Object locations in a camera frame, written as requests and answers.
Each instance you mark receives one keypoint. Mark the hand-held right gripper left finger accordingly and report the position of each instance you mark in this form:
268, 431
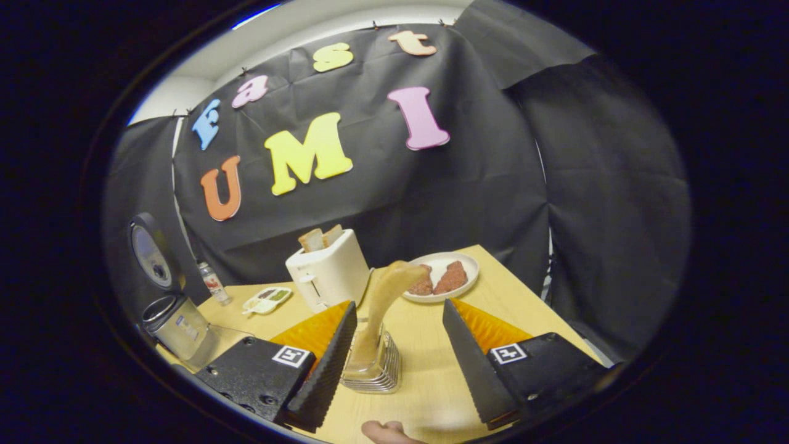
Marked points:
327, 370

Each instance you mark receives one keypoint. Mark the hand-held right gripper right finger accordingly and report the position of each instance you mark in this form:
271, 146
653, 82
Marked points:
471, 370

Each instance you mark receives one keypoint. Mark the clear ribbed chopstick holder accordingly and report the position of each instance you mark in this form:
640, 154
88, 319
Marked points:
385, 373

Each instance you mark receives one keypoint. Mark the wooden spoon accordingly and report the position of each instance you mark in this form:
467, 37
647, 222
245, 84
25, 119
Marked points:
388, 290

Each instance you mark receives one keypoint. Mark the dark grey rice cooker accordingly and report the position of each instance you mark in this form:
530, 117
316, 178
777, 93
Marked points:
179, 327

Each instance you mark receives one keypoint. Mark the white divided condiment dish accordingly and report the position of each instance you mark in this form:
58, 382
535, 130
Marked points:
268, 301

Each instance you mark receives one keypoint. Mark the brown meat piece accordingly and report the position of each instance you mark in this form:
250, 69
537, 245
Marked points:
451, 277
423, 285

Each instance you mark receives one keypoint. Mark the white toaster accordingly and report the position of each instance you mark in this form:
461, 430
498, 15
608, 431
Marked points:
333, 271

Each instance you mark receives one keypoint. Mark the white round plate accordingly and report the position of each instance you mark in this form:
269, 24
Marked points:
462, 262

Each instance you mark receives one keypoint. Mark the toast slice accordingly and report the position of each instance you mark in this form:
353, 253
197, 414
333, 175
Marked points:
311, 240
333, 234

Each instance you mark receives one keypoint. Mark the small clear bottle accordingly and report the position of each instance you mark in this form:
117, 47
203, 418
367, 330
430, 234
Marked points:
214, 283

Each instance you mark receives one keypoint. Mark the black backdrop cloth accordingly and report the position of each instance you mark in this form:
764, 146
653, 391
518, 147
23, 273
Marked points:
468, 197

